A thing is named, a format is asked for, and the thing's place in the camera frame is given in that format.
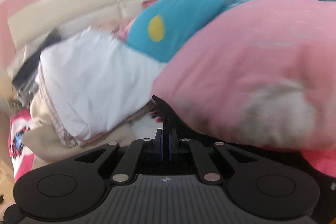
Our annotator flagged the pink grey floral quilt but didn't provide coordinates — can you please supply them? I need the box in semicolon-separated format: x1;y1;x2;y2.
152;0;335;177

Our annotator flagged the white garment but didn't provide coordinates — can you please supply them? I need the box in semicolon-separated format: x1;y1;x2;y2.
38;28;165;147

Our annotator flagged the beige garment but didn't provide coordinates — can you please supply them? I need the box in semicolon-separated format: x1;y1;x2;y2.
22;93;162;163

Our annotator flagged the pink floral bed sheet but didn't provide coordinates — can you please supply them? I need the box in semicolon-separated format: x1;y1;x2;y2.
7;105;169;183

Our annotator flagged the dark garment pile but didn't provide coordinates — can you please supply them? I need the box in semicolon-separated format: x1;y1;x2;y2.
12;28;62;108

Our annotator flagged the cream padded headboard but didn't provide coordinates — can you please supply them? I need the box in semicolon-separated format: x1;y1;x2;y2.
7;0;224;49

